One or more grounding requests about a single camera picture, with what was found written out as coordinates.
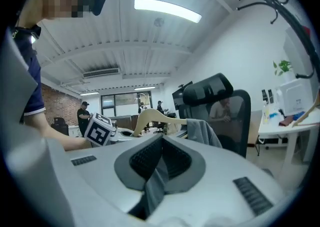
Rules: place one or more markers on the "black television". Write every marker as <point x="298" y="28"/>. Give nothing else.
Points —
<point x="177" y="96"/>

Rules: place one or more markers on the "small black chair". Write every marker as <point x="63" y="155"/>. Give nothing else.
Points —
<point x="60" y="126"/>

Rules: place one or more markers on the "dark grey garment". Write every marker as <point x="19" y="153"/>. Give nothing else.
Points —
<point x="200" y="131"/>

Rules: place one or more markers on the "person's left forearm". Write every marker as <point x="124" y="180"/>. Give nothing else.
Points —
<point x="50" y="131"/>

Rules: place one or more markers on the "clear plastic bottle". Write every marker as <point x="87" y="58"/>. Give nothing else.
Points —
<point x="265" y="116"/>

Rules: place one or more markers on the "black head-worn camera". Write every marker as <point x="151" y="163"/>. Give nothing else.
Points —
<point x="98" y="2"/>

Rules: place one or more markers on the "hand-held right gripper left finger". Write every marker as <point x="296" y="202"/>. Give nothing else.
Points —
<point x="100" y="183"/>

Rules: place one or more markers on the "ceiling air conditioner vent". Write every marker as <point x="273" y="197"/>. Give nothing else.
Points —
<point x="101" y="73"/>

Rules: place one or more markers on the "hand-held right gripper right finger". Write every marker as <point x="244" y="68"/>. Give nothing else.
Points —
<point x="212" y="196"/>

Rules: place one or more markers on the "red paper decoration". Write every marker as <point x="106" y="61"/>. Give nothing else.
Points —
<point x="306" y="30"/>

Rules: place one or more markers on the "dark red notebook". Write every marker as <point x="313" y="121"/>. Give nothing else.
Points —
<point x="286" y="121"/>

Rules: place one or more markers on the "person's navy shirt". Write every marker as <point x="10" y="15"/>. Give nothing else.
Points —
<point x="33" y="83"/>

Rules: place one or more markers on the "black coat rack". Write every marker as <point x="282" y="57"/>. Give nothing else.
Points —
<point x="300" y="28"/>

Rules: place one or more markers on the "blue cloth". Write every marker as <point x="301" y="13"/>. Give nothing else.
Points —
<point x="275" y="116"/>

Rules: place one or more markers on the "large black mesh office chair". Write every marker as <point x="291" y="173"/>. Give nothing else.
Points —
<point x="200" y="91"/>

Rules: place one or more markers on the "brown cabinets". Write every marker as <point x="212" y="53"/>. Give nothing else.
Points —
<point x="125" y="121"/>

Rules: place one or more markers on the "round smoke detector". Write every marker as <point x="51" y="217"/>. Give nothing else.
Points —
<point x="158" y="21"/>

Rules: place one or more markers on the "dark framed window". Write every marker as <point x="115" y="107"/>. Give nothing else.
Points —
<point x="122" y="101"/>

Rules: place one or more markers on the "green potted plant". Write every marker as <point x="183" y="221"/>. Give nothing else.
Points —
<point x="283" y="67"/>

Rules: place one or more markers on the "white desktop appliance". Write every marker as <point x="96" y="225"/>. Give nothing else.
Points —
<point x="295" y="98"/>

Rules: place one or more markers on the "long ceiling light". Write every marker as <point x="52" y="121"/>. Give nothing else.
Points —
<point x="89" y="93"/>
<point x="144" y="88"/>
<point x="33" y="38"/>
<point x="167" y="9"/>

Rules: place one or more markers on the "white desk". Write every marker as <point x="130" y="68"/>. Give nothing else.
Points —
<point x="275" y="128"/>

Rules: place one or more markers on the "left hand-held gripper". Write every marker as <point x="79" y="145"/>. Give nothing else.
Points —
<point x="98" y="131"/>

